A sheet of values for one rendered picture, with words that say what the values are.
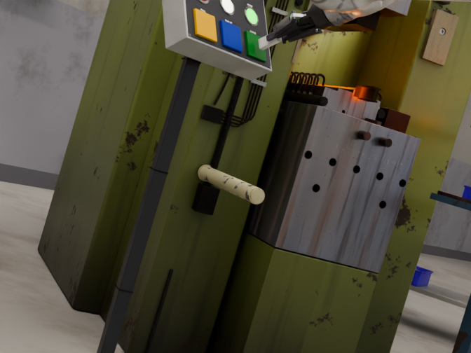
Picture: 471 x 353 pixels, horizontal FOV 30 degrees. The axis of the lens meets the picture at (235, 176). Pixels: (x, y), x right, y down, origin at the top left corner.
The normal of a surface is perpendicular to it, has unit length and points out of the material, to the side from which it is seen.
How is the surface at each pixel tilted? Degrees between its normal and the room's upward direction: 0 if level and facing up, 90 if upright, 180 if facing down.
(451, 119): 90
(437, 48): 90
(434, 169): 90
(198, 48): 150
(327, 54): 90
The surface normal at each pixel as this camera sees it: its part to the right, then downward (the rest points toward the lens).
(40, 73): 0.75, 0.26
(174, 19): -0.66, -0.17
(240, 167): 0.34, 0.15
